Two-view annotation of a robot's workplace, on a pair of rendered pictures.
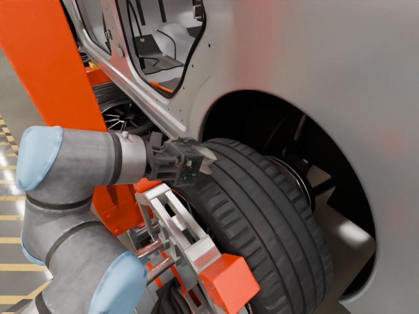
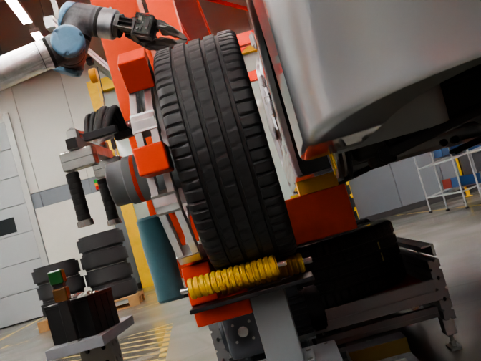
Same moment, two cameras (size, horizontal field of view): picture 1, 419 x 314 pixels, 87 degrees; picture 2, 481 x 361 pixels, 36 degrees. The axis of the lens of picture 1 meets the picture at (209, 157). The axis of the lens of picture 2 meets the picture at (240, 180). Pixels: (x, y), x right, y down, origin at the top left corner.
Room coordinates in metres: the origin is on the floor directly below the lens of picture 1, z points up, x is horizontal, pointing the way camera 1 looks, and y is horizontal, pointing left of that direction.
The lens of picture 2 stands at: (-1.23, -1.43, 0.64)
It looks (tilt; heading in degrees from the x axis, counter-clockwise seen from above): 3 degrees up; 40
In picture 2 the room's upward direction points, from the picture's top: 16 degrees counter-clockwise
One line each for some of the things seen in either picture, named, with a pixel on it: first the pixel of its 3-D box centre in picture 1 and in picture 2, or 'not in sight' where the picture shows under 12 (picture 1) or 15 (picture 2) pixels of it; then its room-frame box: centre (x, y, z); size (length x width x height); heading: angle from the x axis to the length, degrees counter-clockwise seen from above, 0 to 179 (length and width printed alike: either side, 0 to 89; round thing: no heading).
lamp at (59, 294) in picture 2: not in sight; (61, 294); (0.05, 0.38, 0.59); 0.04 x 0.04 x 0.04; 37
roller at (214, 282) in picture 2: not in sight; (233, 276); (0.27, -0.07, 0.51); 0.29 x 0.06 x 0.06; 127
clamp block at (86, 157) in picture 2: not in sight; (79, 158); (0.04, 0.14, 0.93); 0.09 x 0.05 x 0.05; 127
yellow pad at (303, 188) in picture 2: not in sight; (316, 184); (0.98, 0.07, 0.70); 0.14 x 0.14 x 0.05; 37
